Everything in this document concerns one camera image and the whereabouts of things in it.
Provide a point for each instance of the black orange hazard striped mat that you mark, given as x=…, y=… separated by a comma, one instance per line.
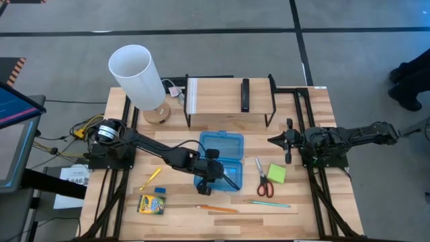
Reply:
x=10, y=69

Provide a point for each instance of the blue eraser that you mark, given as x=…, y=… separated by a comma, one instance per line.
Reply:
x=160, y=190

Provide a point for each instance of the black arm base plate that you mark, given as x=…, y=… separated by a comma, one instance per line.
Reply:
x=100, y=164
x=336, y=164

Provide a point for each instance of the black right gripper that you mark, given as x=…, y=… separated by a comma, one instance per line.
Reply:
x=292, y=141

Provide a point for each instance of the tilted dark blue screen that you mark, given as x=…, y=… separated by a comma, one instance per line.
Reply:
x=16, y=107

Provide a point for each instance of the grey monitor with teal edge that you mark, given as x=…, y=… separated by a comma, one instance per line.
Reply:
x=13, y=151

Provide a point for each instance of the blue plastic pencil case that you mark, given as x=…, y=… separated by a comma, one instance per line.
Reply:
x=221, y=144

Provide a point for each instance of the person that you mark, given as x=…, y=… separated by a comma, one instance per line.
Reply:
x=410, y=84

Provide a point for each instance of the yellow highlighter pen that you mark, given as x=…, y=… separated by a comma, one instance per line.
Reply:
x=151, y=178

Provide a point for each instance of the yellow green crayon box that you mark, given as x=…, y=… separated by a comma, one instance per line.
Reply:
x=151, y=204

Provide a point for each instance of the orange pencil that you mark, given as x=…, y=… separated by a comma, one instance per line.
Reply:
x=218, y=208

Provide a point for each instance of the black stand beam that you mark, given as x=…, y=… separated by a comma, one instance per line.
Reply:
x=50, y=183

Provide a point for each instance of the wooden shelf riser black legs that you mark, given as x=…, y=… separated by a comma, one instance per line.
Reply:
x=218, y=95

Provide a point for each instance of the white pink plug adapter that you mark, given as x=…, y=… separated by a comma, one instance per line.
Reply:
x=174, y=91

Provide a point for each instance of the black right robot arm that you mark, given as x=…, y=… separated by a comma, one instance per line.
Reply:
x=352, y=134

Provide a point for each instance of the white lamp with wooden base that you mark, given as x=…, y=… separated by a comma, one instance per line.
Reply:
x=134, y=77

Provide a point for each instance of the green sticky note pad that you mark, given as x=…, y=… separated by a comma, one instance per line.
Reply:
x=277, y=173

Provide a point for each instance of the black aluminium frame rails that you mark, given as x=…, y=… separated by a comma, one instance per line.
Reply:
x=118, y=222
x=316, y=201

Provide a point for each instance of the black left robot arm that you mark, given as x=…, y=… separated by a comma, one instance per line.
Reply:
x=151, y=146

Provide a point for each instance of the white printed paper sheet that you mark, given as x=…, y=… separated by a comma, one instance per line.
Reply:
x=70, y=198

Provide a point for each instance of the teal pencil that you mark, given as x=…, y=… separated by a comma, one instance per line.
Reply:
x=268, y=203

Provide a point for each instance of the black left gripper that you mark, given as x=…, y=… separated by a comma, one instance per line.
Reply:
x=210, y=169

